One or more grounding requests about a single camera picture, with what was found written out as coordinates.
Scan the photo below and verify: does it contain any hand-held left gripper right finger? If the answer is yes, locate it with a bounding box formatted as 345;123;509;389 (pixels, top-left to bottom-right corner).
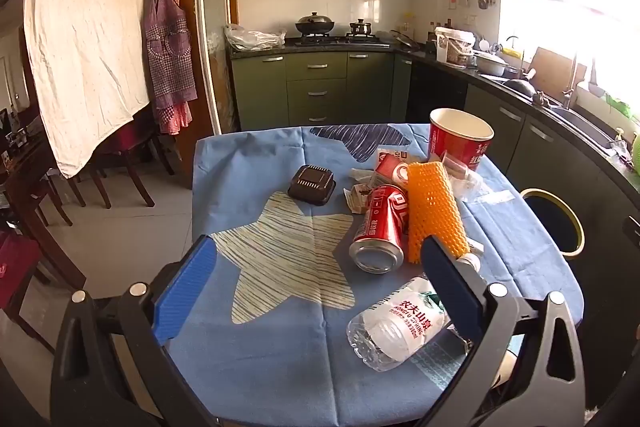
415;234;586;427

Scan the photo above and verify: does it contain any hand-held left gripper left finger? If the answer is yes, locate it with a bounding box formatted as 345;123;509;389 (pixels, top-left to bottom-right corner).
50;234;221;427

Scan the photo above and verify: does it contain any clear plastic water bottle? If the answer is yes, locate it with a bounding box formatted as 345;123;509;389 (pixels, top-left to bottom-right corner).
346;276;453;373

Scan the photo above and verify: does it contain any red and white carton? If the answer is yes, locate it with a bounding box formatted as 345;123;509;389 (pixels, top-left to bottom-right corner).
374;150;412;198

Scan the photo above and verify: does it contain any blue bin with yellow rim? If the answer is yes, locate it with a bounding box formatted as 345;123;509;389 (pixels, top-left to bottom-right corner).
520;188;586;260

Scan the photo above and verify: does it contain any orange foam net sleeve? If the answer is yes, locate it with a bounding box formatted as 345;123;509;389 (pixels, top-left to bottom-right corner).
406;161;471;264

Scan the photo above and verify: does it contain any red soda can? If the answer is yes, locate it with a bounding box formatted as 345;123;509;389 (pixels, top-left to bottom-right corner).
348;184;411;275

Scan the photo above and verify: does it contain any clear plastic strip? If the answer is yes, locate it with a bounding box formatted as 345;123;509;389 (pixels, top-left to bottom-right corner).
470;190;515;206

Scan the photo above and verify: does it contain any clear plastic wrapper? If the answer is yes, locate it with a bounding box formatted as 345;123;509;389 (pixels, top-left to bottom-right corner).
447;154;488;202

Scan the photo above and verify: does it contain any blue star-print tablecloth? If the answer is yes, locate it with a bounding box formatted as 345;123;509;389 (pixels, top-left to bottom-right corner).
192;123;586;427

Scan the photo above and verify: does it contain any small crumpled paper box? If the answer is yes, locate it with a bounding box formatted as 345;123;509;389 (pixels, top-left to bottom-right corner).
343;183;373;214

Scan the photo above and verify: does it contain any red paper cup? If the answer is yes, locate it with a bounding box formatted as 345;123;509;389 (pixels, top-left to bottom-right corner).
429;108;495;172

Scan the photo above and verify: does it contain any dark wooden chair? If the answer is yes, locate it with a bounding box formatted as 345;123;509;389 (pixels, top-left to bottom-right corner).
95;107;176;208

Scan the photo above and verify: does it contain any black plastic tray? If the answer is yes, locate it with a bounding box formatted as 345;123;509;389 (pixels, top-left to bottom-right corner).
287;165;337;206

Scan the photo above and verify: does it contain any red cushioned chair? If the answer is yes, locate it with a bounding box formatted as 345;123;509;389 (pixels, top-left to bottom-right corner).
0;232;56;353

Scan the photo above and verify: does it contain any dark wooden dining table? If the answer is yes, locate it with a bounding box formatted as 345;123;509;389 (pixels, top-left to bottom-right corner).
0;127;86;288

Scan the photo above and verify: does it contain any black kitchen countertop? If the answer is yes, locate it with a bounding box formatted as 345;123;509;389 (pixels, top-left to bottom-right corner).
227;42;640;198

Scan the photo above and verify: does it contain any steel sink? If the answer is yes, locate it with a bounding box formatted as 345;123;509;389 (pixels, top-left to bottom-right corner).
545;107;616;148

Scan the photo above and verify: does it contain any black pan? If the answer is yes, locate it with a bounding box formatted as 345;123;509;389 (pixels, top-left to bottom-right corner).
501;77;536;98

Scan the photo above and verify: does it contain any steel faucet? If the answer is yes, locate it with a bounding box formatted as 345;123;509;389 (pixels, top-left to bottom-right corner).
560;52;581;110

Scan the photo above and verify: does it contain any white enamel pot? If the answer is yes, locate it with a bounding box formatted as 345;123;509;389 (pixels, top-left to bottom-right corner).
472;51;511;75

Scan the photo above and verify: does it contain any white plastic bucket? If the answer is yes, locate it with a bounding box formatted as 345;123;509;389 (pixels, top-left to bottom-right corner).
434;27;475;65

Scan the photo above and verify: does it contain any purple checked apron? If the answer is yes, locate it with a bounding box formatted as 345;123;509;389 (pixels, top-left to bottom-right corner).
142;0;198;136

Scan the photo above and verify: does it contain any brown cutting board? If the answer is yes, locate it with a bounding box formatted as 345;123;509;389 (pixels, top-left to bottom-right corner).
522;47;588;95

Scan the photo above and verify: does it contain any green plastic bag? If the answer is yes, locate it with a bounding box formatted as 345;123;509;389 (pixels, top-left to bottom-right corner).
605;94;640;122

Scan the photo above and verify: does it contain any clear plastic bag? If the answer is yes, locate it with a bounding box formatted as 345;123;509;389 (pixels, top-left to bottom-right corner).
225;23;287;52

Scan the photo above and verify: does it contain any black gas stove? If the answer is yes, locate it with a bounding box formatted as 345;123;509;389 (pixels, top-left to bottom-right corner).
285;34;392;48

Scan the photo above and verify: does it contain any white hanging sheet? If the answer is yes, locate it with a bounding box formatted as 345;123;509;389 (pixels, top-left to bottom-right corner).
23;0;153;180

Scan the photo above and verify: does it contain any black wok with lid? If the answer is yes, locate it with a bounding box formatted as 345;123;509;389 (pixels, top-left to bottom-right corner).
295;12;336;36

